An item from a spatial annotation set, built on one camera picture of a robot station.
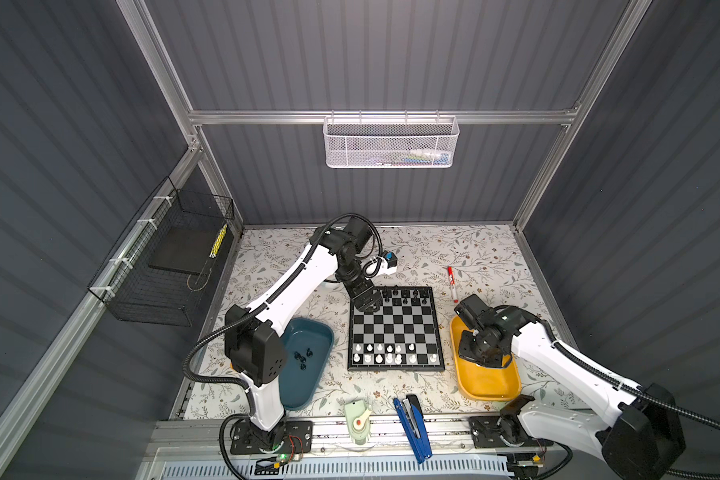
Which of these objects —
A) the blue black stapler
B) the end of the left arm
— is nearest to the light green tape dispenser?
the blue black stapler

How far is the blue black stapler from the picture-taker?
72 cm

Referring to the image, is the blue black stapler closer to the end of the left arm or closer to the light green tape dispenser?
the light green tape dispenser
